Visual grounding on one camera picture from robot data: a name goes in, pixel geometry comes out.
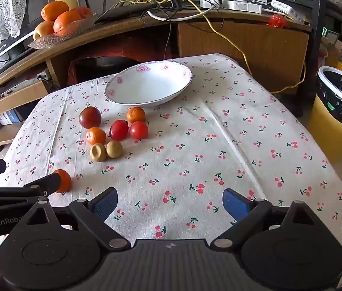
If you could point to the yellow trash bin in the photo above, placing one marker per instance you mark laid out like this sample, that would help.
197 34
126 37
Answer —
328 136

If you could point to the dark red plum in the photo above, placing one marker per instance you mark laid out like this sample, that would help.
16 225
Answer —
90 117

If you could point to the small red plastic bag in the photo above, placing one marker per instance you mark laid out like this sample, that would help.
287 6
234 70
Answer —
278 21

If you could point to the red apple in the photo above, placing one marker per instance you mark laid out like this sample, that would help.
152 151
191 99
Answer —
83 12

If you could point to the white set-top box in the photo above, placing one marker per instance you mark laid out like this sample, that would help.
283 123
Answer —
19 87

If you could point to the white floral bowl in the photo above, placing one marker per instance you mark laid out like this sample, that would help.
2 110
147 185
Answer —
149 88

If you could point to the yellow apple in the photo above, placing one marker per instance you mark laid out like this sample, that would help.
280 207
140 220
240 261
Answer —
43 28

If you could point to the white power strip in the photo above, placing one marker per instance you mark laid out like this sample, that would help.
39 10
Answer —
209 3

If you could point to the green and white box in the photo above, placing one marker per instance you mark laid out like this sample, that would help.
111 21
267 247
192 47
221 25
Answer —
330 35

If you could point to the blue and white box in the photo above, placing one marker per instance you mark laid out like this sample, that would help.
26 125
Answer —
9 116

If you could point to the glass fruit dish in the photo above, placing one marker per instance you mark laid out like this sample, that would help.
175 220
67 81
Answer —
68 35

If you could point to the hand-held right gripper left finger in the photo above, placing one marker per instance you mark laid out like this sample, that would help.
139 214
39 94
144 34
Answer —
106 204

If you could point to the red cherry tomato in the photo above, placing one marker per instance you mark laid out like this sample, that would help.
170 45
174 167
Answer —
138 130
119 129

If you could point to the large orange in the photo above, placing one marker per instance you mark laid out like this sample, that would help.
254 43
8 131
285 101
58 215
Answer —
67 22
54 9

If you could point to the cherry print tablecloth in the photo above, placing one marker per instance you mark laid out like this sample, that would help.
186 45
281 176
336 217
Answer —
189 145

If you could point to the large red plastic bag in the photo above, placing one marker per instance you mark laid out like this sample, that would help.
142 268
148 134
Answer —
122 50

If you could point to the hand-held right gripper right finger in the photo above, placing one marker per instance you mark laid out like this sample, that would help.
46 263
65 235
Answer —
234 203

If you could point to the brown longan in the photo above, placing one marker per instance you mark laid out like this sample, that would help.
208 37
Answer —
98 152
114 149

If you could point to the wooden television cabinet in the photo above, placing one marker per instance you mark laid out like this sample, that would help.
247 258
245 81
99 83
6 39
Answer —
249 48

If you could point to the small orange mandarin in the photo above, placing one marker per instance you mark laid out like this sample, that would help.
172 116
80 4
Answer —
65 182
96 135
136 114

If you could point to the black metal shelf post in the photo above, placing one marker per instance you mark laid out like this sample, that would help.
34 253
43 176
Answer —
317 21

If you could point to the white perforated device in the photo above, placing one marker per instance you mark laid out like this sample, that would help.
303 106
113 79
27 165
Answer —
287 9

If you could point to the black router with antennas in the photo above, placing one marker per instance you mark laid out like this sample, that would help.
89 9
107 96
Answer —
119 13

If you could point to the white vented box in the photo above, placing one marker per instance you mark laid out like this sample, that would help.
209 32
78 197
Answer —
242 6

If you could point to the black television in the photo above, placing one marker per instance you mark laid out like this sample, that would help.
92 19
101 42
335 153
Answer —
37 3

